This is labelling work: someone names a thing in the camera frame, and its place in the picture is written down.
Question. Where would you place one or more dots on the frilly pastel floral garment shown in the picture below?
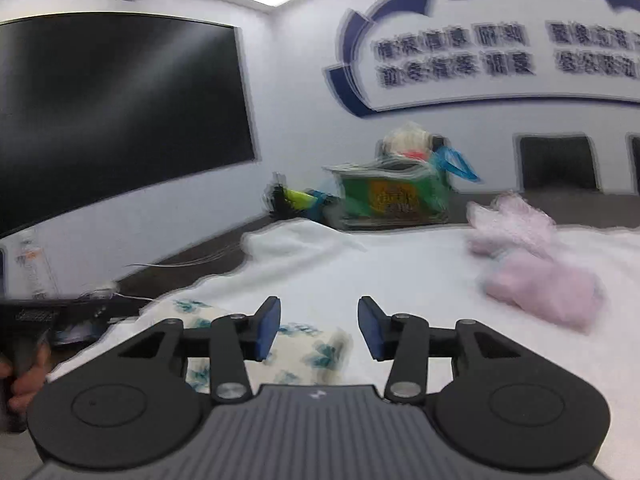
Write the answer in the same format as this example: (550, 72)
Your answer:
(515, 225)

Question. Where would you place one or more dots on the cream teal flower pants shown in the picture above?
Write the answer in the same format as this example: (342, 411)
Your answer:
(300, 355)

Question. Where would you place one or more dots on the cream cloth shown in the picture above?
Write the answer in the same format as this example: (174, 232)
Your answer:
(407, 140)

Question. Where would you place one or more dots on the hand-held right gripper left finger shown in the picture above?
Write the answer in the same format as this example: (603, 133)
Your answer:
(267, 327)

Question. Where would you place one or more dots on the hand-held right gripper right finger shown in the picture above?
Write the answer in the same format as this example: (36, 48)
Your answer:
(372, 327)

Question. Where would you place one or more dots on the white terry towel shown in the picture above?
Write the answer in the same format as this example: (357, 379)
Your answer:
(400, 270)

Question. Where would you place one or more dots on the black wall screen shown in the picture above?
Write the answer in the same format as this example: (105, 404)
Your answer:
(115, 115)

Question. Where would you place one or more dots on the clear drink bottle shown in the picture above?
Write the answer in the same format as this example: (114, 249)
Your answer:
(35, 270)

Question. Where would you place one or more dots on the person's left hand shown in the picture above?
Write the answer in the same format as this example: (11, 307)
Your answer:
(31, 385)

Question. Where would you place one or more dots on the pink dotted garment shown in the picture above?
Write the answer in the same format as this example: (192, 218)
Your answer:
(545, 290)

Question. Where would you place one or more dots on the yellow-green object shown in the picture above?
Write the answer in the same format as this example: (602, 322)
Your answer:
(300, 199)

